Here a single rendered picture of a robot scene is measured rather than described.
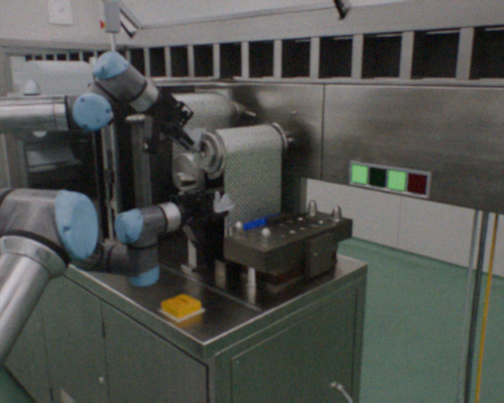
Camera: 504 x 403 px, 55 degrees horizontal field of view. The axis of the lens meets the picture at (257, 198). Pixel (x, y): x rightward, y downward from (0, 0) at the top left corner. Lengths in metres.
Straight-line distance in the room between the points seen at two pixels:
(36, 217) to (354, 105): 0.93
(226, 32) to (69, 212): 1.13
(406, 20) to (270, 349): 0.92
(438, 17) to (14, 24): 6.13
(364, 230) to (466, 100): 3.14
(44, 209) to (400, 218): 3.53
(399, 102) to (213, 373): 0.84
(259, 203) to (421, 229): 2.72
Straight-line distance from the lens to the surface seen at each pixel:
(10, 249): 0.86
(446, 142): 1.33
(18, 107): 1.11
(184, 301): 1.24
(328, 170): 1.53
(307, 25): 1.57
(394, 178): 1.40
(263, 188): 1.49
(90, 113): 1.07
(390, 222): 4.21
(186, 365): 1.26
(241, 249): 1.31
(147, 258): 1.22
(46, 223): 0.86
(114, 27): 1.83
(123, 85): 1.22
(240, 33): 1.77
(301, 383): 1.47
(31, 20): 7.10
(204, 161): 1.39
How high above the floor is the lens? 1.47
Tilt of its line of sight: 14 degrees down
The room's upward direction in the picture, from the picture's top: straight up
